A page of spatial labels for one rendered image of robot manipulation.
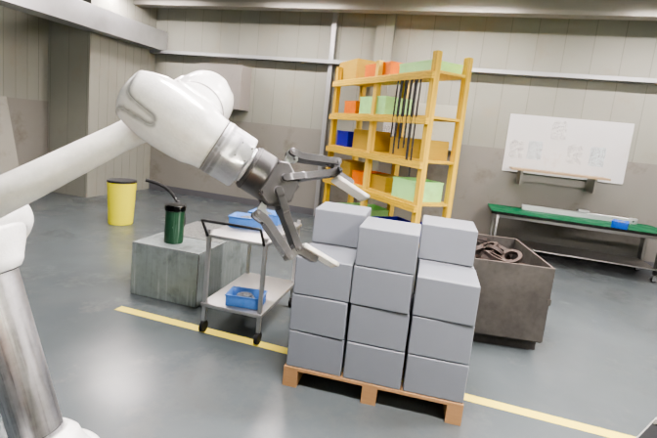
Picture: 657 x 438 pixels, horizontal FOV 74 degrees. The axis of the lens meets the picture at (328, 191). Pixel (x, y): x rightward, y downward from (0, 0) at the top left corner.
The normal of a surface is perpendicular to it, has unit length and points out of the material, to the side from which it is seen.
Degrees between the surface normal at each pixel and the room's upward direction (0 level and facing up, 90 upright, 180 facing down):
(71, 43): 90
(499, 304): 90
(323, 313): 90
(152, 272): 90
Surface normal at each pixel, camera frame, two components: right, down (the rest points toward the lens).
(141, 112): -0.09, 0.31
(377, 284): -0.24, 0.11
